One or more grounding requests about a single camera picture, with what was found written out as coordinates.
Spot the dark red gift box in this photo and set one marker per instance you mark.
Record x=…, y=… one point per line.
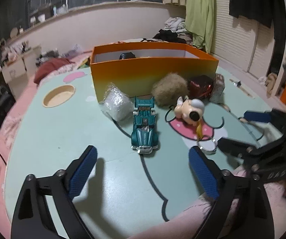
x=200, y=86

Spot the round wooden mirror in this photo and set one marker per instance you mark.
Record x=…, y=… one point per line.
x=14, y=31

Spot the clear plastic bundle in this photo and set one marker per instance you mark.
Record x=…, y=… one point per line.
x=116, y=102

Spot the brown fuzzy ball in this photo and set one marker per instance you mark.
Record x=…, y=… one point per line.
x=169, y=89

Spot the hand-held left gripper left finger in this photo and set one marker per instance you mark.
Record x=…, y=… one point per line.
x=83, y=173

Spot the pale green cartoon desktop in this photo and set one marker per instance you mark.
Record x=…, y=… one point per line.
x=83, y=129

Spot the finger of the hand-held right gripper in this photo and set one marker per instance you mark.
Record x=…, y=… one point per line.
x=256, y=116
x=235, y=149

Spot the black crinkled plastic bag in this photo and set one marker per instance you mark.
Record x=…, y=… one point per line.
x=127, y=55

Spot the dark red pillow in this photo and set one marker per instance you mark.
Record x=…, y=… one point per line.
x=51, y=69

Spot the white louvered closet doors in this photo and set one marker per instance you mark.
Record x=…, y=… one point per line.
x=237, y=42

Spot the black hanging cloth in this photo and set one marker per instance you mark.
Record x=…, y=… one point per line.
x=252, y=0

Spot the white cup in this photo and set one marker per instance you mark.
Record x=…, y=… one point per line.
x=41, y=18

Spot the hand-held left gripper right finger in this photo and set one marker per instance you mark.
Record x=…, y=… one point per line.
x=204, y=173

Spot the green hanging cloth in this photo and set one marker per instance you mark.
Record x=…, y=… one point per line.
x=200, y=15

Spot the black clothes pile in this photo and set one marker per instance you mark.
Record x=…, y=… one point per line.
x=169, y=35

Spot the white clothes pile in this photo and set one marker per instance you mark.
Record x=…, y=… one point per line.
x=174, y=24

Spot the brown card box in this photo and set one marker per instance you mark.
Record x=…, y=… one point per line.
x=218, y=88

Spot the white drawer cabinet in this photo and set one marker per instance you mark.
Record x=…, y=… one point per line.
x=15, y=72

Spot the teal toy car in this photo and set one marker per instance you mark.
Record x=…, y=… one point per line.
x=144, y=127

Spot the beige plush toy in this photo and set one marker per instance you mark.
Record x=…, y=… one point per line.
x=271, y=82

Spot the orange cardboard box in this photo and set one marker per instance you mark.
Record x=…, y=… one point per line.
x=145, y=77

